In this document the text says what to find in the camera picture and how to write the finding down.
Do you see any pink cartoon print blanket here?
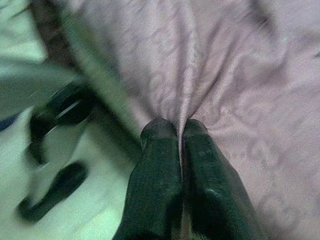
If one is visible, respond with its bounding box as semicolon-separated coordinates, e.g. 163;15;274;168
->
59;0;320;240

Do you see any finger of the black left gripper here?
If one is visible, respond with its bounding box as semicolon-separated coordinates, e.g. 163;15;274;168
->
25;124;50;166
15;160;89;224

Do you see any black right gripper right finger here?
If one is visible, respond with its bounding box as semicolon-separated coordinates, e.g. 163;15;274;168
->
181;118;267;240

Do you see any beige quilted mattress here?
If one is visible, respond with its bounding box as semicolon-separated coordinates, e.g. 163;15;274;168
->
59;14;144;157

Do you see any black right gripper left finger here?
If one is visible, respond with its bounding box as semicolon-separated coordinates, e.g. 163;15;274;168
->
111;118;185;240

